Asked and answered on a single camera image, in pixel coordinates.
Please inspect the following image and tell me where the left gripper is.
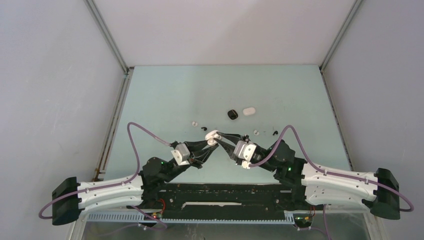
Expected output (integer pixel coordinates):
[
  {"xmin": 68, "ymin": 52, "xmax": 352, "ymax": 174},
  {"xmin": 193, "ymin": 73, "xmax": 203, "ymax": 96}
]
[{"xmin": 162, "ymin": 139, "xmax": 219, "ymax": 183}]

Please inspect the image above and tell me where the white gold-trimmed charging case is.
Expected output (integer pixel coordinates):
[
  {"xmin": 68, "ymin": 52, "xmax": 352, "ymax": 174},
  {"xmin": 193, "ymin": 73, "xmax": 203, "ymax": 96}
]
[{"xmin": 205, "ymin": 130, "xmax": 222, "ymax": 146}]

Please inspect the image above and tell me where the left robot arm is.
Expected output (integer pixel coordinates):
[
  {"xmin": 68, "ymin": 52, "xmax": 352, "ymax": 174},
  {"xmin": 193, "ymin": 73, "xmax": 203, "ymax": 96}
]
[{"xmin": 52, "ymin": 140, "xmax": 218, "ymax": 226}]

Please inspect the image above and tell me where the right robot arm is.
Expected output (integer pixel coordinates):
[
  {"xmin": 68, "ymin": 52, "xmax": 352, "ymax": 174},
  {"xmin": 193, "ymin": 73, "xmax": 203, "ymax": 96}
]
[{"xmin": 211, "ymin": 132, "xmax": 401, "ymax": 220}]

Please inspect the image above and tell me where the black charging case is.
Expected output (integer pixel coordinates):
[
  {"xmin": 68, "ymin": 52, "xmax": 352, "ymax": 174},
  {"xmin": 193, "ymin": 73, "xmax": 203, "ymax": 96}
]
[{"xmin": 227, "ymin": 109, "xmax": 239, "ymax": 120}]

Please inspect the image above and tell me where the white oval charging case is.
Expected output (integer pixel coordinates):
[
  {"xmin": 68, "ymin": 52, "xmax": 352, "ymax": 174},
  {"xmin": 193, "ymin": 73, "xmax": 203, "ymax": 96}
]
[{"xmin": 242, "ymin": 107, "xmax": 256, "ymax": 116}]

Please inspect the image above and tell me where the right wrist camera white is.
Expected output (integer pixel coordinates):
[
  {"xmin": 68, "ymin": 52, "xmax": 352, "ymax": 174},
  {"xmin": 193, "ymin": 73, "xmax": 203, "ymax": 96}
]
[{"xmin": 233, "ymin": 140, "xmax": 258, "ymax": 170}]

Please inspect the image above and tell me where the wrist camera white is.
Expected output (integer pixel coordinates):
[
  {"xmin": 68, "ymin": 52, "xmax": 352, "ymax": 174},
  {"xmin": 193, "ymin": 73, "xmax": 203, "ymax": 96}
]
[
  {"xmin": 171, "ymin": 143, "xmax": 190, "ymax": 166},
  {"xmin": 233, "ymin": 140, "xmax": 258, "ymax": 170}
]

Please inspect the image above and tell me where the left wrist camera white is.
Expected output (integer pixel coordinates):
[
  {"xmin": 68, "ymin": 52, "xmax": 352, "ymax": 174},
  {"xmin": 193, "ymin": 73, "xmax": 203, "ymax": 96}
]
[{"xmin": 171, "ymin": 143, "xmax": 190, "ymax": 166}]

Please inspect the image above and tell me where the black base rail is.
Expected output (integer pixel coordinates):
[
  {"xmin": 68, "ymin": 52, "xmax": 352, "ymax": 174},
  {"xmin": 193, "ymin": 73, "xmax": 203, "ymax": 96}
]
[{"xmin": 127, "ymin": 182, "xmax": 326, "ymax": 223}]

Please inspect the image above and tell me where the left corner aluminium post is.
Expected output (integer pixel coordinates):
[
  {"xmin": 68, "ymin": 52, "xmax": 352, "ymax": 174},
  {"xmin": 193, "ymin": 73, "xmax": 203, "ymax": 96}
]
[{"xmin": 83, "ymin": 0, "xmax": 130, "ymax": 74}]

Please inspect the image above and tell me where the corner aluminium post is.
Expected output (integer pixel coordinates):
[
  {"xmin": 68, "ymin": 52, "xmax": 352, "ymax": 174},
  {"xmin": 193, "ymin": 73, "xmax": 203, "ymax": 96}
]
[
  {"xmin": 319, "ymin": 0, "xmax": 364, "ymax": 74},
  {"xmin": 83, "ymin": 0, "xmax": 130, "ymax": 74}
]

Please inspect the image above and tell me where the aluminium frame rail front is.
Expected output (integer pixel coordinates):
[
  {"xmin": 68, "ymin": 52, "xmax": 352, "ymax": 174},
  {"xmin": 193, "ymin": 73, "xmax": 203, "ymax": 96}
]
[{"xmin": 76, "ymin": 188, "xmax": 379, "ymax": 229}]

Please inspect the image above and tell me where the white cable duct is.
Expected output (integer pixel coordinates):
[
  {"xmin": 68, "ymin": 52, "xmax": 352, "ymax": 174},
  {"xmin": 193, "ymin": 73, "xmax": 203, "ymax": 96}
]
[{"xmin": 86, "ymin": 211, "xmax": 295, "ymax": 225}]

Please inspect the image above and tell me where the right corner aluminium post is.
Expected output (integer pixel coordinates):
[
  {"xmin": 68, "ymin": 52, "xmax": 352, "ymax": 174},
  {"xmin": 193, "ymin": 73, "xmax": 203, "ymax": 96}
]
[{"xmin": 319, "ymin": 0, "xmax": 364, "ymax": 74}]

